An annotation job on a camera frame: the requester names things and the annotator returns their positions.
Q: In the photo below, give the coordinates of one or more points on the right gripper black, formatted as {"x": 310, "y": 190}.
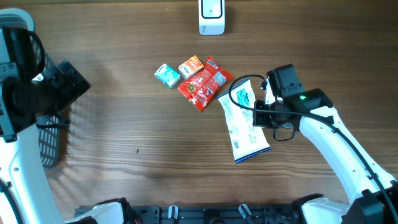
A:
{"x": 259, "y": 119}

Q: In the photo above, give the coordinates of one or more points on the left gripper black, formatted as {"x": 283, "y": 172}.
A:
{"x": 69, "y": 92}

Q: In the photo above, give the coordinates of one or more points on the yellow white snack bag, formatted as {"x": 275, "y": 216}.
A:
{"x": 247, "y": 140}

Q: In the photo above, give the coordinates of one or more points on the red snack packet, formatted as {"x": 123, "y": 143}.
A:
{"x": 202, "y": 87}

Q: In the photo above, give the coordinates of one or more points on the orange tissue pack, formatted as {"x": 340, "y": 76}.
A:
{"x": 190, "y": 67}

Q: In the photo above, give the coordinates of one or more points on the teal tissue pack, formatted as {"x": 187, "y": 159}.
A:
{"x": 167, "y": 75}

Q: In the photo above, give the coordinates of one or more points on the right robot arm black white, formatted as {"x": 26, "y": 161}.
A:
{"x": 371, "y": 191}

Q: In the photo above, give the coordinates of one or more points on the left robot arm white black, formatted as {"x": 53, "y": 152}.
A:
{"x": 32, "y": 98}

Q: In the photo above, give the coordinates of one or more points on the white barcode scanner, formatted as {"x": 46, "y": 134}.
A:
{"x": 211, "y": 17}

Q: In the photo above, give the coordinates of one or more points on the grey plastic shopping basket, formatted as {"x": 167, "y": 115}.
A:
{"x": 48, "y": 138}

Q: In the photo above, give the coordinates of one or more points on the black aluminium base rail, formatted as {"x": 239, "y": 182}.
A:
{"x": 268, "y": 214}

